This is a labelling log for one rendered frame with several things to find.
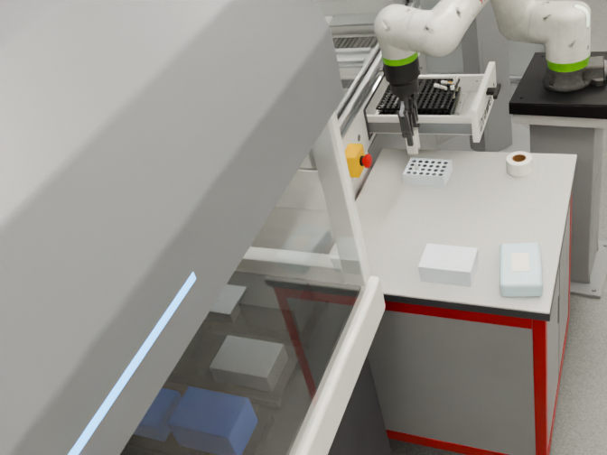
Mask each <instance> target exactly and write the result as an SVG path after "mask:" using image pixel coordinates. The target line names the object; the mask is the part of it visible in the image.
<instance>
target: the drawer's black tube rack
mask: <svg viewBox="0 0 607 455"><path fill-rule="evenodd" d="M439 80H440V81H439ZM442 80H445V81H453V79H419V80H418V85H419V88H418V91H417V92H416V103H417V113H418V115H435V116H450V115H451V113H452V111H453V108H454V105H455V103H456V100H457V98H458V96H459V94H460V92H461V87H459V88H458V91H455V98H453V99H452V102H451V104H450V106H449V108H448V110H442V109H441V108H442V107H443V103H444V101H445V99H446V96H447V94H448V92H449V89H450V86H451V85H450V86H448V85H444V86H445V87H447V90H444V89H440V88H435V87H434V84H435V83H436V84H439V85H442V84H441V81H442ZM383 100H384V101H383ZM397 100H398V97H397V96H395V95H393V94H392V93H391V89H390V84H388V87H387V89H386V91H385V92H384V94H383V96H382V98H381V99H380V101H379V102H378V105H377V107H376V110H380V111H379V113H378V114H379V115H396V114H397V111H398V110H399V105H398V103H397ZM381 105H382V106H381Z"/></svg>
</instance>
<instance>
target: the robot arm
mask: <svg viewBox="0 0 607 455"><path fill-rule="evenodd" d="M488 1H489V0H441V1H440V2H439V3H438V4H437V5H436V6H435V7H434V8H433V9H432V10H421V9H417V8H413V7H409V6H405V5H389V6H386V7H385V8H383V9H382V10H381V11H380V12H379V13H378V15H377V17H376V19H375V22H374V33H375V35H376V38H377V40H378V44H379V47H380V50H381V54H382V60H383V68H378V71H383V72H384V77H386V81H387V82H389V84H390V89H391V93H392V94H393V95H395V96H397V97H398V100H397V103H398V105H399V110H398V111H397V116H398V119H399V123H400V127H401V132H402V136H403V138H405V139H406V149H407V154H418V149H420V142H419V135H418V129H417V128H418V127H420V124H418V123H417V122H418V113H417V103H416V92H417V91H418V88H419V85H418V77H419V75H420V70H422V69H423V67H420V66H419V59H418V52H420V53H423V54H426V55H429V56H432V57H443V56H446V55H448V54H450V53H451V52H453V51H454V50H455V49H456V47H457V46H458V44H459V43H460V41H461V39H462V37H463V36H464V34H465V33H466V31H467V30H468V28H469V26H470V25H471V23H472V21H473V20H474V19H475V17H476V16H477V15H478V13H479V12H480V11H481V9H482V8H483V6H485V5H486V3H487V2H488ZM490 3H491V6H492V9H493V12H494V14H495V18H496V21H497V25H498V28H499V31H500V33H501V34H502V35H503V36H504V37H505V38H506V39H508V40H510V41H514V42H527V43H534V44H542V45H544V46H545V48H546V61H547V71H546V75H545V76H544V78H543V81H544V86H545V87H546V88H548V89H550V90H553V91H557V92H571V91H576V90H580V89H583V88H586V87H588V86H590V85H594V86H596V87H599V86H603V83H604V81H605V80H606V77H607V60H605V59H604V57H603V56H598V57H590V55H591V9H590V7H589V5H587V4H586V3H584V2H581V1H545V0H490Z"/></svg>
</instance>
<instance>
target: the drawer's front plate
mask: <svg viewBox="0 0 607 455"><path fill-rule="evenodd" d="M493 83H494V85H493ZM496 86H497V84H496V68H495V61H490V62H489V64H488V67H487V69H486V71H485V74H484V76H483V79H482V82H481V85H480V87H479V90H478V93H477V95H476V98H475V100H474V102H473V105H472V109H471V119H472V140H473V142H474V143H479V142H480V140H481V136H482V133H483V130H484V127H485V125H486V122H487V119H488V116H489V114H490V110H491V107H492V104H493V101H494V99H493V96H487V95H486V91H487V88H496ZM489 100H490V105H489V111H488V114H487V109H486V106H487V104H488V101H489ZM485 110H486V114H484V111H485ZM483 114H484V115H483ZM484 116H486V119H484ZM481 118H482V121H481ZM480 121H481V123H480ZM483 122H484V124H483ZM481 127H482V129H481Z"/></svg>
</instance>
